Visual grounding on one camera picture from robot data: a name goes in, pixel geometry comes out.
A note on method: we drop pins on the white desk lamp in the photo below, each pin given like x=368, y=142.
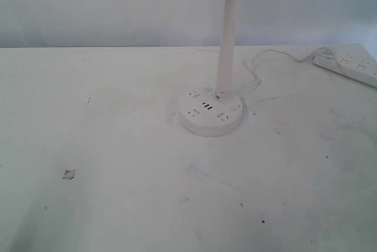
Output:
x=214, y=112

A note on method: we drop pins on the torn tape scrap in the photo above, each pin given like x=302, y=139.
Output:
x=69, y=175

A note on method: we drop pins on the white power strip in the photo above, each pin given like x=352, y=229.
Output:
x=349, y=60

